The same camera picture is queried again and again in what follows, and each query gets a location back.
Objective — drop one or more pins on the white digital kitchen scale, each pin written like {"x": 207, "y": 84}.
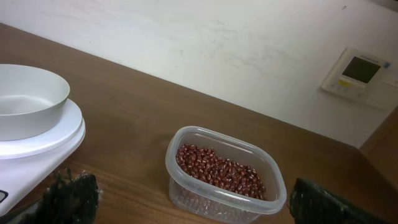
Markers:
{"x": 27, "y": 162}

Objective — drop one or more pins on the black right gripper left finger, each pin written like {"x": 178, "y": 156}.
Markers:
{"x": 67, "y": 201}

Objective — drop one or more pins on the clear plastic bean container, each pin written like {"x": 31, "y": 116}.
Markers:
{"x": 213, "y": 202}

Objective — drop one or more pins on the red adzuki beans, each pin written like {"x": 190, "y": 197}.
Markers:
{"x": 204, "y": 164}

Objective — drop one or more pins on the white bowl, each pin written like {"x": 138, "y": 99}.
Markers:
{"x": 32, "y": 101}

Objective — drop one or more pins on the white wall control panel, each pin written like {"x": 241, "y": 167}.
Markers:
{"x": 355, "y": 75}

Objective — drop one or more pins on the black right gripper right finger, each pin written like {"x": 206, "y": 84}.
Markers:
{"x": 310, "y": 203}

